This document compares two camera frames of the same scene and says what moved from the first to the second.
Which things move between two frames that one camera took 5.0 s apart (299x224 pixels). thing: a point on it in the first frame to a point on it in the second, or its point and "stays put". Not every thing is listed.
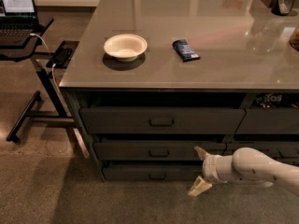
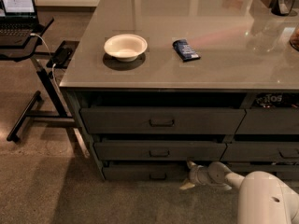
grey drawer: [162, 120] stays put
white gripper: [209, 169] to [196, 176]
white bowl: [126, 48] stays put
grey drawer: [152, 173] stays put
